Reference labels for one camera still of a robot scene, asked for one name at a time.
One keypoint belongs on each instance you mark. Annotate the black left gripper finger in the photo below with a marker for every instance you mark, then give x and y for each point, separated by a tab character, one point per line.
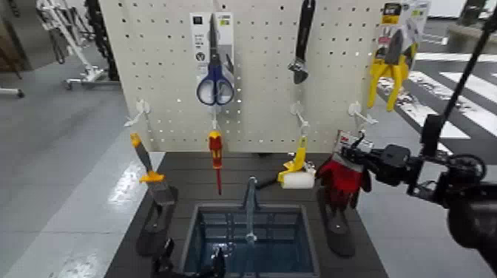
164	264
219	266

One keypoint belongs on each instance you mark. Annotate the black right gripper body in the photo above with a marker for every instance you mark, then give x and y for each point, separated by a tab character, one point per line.
394	165

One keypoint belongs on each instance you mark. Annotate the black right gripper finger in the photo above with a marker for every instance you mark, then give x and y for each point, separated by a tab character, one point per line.
369	166
359	153

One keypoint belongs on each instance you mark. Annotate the red gloves with card header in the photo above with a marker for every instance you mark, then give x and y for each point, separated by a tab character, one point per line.
339	178

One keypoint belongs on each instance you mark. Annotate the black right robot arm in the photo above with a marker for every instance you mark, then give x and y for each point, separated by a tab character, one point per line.
473	217

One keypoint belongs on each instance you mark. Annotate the black pegboard stand foot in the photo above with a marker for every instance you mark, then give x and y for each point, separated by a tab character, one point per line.
337	233
155	231

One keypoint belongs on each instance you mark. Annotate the white pegboard hook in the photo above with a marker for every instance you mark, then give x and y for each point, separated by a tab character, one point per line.
140	106
298	110
354	109
214	116

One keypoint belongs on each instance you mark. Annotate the yellow snips in card package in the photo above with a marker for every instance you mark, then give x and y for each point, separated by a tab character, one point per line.
388	70

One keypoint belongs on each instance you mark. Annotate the red yellow screwdriver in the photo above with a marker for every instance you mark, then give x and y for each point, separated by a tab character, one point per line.
216	147

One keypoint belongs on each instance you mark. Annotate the black tripod pole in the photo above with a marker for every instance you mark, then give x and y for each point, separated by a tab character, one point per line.
466	70

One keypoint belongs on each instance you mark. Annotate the white pegboard panel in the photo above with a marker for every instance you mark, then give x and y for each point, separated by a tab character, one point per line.
264	77

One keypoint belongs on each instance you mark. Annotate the black adjustable wrench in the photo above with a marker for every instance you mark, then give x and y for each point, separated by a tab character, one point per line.
305	31

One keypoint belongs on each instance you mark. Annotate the grey concrete block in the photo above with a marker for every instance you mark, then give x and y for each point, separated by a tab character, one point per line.
470	39

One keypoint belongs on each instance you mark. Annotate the blue scissors in card package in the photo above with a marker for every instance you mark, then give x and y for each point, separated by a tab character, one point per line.
202	39

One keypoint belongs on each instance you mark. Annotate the white wheeled metal rack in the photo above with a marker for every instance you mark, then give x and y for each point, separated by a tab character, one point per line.
91	73

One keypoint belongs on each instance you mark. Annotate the white floor base bar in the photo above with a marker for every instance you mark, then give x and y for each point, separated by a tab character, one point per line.
11	92

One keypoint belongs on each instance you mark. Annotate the black upright stand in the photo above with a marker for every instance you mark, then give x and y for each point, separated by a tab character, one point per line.
103	39

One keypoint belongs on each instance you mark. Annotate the brown wooden furniture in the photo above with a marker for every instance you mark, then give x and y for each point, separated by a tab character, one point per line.
11	39

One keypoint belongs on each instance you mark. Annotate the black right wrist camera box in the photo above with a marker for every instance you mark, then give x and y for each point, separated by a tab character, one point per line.
431	134

